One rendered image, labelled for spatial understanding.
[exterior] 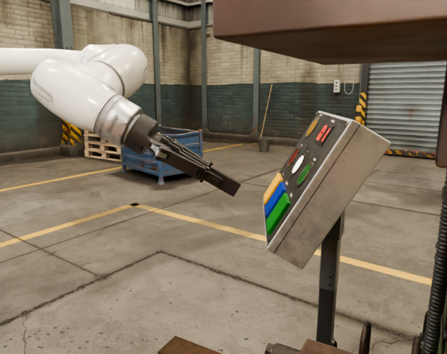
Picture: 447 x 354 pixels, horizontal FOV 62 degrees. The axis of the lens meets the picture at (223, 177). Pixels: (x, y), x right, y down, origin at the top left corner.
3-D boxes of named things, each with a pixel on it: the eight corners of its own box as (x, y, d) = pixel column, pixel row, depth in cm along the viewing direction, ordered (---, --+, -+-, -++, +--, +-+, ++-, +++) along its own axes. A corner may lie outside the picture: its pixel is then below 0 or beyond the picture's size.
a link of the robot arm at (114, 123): (88, 137, 70) (116, 153, 70) (109, 94, 68) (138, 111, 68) (107, 132, 79) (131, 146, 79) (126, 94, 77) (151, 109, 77)
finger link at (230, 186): (210, 166, 74) (210, 166, 73) (241, 183, 74) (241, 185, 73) (203, 178, 75) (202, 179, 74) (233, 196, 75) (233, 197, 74)
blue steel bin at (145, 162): (120, 171, 604) (117, 126, 588) (162, 165, 656) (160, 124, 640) (160, 184, 516) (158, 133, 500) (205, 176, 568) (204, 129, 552)
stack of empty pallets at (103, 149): (82, 156, 753) (79, 119, 736) (118, 150, 821) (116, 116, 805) (122, 162, 680) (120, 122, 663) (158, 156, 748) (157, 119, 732)
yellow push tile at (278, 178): (263, 203, 92) (279, 178, 90) (263, 196, 99) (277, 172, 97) (270, 207, 92) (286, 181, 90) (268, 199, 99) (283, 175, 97)
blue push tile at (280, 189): (265, 217, 82) (283, 188, 80) (264, 207, 89) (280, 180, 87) (272, 221, 82) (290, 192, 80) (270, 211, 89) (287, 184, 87)
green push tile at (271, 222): (267, 233, 72) (287, 201, 70) (265, 220, 79) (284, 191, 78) (274, 238, 72) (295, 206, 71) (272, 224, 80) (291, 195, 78)
